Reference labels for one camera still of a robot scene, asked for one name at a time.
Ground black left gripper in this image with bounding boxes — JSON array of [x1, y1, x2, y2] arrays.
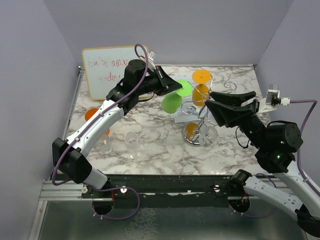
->
[[136, 65, 183, 96]]

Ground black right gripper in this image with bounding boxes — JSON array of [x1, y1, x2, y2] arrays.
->
[[204, 90, 268, 148]]

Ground green plastic wine glass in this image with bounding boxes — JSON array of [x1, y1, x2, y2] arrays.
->
[[161, 79, 193, 114]]

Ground yellow plastic wine glass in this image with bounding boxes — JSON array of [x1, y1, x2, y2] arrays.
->
[[192, 69, 212, 107]]

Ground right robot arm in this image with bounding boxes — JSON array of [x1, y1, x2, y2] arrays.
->
[[205, 91, 320, 238]]

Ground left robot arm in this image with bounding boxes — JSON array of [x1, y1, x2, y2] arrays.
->
[[51, 59, 183, 198]]

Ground clear hung wine glass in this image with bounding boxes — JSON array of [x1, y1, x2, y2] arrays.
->
[[198, 124, 218, 148]]

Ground chrome wine glass rack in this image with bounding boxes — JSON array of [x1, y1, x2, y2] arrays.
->
[[180, 75, 217, 147]]

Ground clear wine glass centre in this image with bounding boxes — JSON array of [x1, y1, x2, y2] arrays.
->
[[124, 132, 142, 159]]

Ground orange plastic wine glass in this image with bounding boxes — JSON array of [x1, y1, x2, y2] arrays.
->
[[84, 108, 99, 122]]

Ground clear wine glass left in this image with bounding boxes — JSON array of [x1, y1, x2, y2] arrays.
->
[[96, 133, 113, 154]]

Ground printed paper sheet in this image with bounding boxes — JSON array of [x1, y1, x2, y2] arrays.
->
[[170, 110, 192, 123]]

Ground yellow framed whiteboard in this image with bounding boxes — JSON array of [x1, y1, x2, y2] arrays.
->
[[82, 45, 137, 101]]

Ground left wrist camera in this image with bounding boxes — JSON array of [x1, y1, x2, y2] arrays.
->
[[145, 50, 157, 71]]

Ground black mounting rail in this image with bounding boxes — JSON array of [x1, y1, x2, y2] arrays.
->
[[79, 173, 253, 208]]

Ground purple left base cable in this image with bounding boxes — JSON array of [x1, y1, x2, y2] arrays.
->
[[91, 186, 141, 221]]

